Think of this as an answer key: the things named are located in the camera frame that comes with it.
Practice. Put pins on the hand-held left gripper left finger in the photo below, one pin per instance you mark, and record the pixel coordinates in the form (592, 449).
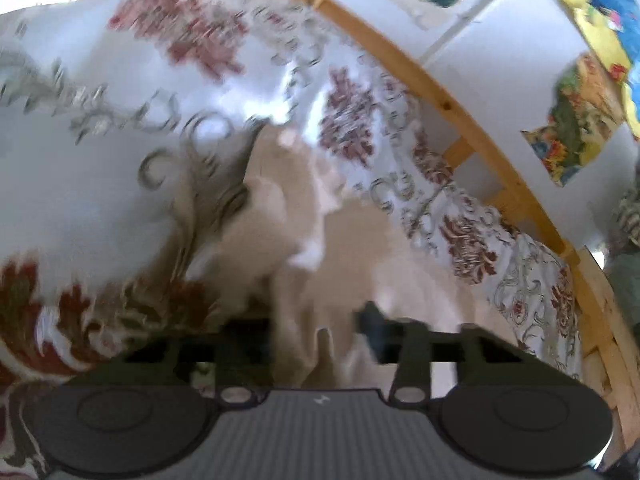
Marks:
(240, 352)

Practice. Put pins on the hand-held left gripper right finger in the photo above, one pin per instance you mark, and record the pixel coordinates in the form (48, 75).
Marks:
(372, 330)

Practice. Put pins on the beige zip jacket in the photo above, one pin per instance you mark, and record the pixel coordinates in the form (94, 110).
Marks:
(325, 260)

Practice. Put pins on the plastic bags of clothes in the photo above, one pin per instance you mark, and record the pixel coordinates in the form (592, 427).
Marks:
(625, 240)

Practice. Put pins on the floral bed sheet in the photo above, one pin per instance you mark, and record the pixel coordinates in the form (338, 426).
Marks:
(100, 170)

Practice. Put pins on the wooden bed frame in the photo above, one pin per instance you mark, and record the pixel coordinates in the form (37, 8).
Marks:
(450, 110)

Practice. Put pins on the landscape wall poster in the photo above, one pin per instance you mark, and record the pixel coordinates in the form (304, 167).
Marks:
(575, 120)

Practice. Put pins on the white wall conduit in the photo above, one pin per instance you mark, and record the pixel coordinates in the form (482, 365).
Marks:
(470, 17)

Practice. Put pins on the yellow blue wall poster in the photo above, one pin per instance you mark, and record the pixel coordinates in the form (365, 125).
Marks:
(607, 20)

